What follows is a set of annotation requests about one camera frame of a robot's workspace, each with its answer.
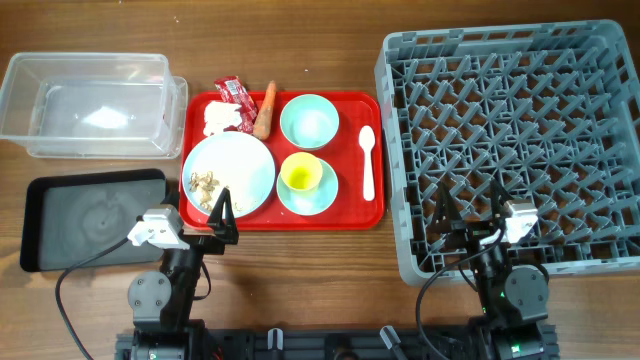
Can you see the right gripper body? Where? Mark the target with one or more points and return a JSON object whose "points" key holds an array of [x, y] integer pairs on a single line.
{"points": [[473, 234]]}

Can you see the clear plastic bin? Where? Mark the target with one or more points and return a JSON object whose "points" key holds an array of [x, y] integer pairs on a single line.
{"points": [[93, 105]]}

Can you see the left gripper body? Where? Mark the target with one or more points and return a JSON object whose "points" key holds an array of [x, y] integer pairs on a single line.
{"points": [[208, 246]]}

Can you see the red snack wrapper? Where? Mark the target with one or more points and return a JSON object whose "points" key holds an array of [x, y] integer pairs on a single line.
{"points": [[232, 91]]}

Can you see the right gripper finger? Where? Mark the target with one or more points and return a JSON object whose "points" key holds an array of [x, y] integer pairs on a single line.
{"points": [[446, 217], [498, 198]]}

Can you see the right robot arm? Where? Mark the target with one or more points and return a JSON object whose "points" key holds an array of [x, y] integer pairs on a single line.
{"points": [[513, 295]]}

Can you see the white plastic spoon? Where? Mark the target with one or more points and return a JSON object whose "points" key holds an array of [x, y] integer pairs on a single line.
{"points": [[366, 142]]}

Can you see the peanut shells pile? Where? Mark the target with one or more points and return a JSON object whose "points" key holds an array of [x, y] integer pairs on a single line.
{"points": [[203, 185]]}

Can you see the large light blue plate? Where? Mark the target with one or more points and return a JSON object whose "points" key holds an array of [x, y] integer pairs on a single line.
{"points": [[240, 162]]}

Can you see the grey dishwasher rack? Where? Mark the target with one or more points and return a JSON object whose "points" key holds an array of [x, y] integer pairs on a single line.
{"points": [[550, 111]]}

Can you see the orange carrot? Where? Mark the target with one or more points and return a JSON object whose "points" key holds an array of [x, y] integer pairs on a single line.
{"points": [[262, 124]]}

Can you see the yellow cup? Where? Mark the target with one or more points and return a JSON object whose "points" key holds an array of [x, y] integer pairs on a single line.
{"points": [[301, 172]]}

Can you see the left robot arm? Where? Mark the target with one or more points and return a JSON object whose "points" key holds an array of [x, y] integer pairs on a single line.
{"points": [[162, 300]]}

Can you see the black waste tray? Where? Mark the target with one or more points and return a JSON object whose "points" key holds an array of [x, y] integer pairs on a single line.
{"points": [[70, 218]]}

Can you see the mint green bowl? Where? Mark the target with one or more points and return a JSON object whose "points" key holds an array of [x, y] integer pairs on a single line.
{"points": [[309, 121]]}

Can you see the red serving tray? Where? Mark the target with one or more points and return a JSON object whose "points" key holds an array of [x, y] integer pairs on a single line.
{"points": [[349, 210]]}

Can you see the light blue saucer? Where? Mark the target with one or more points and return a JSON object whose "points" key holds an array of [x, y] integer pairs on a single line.
{"points": [[314, 203]]}

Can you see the white tissue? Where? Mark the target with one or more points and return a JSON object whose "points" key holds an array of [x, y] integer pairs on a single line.
{"points": [[219, 116]]}

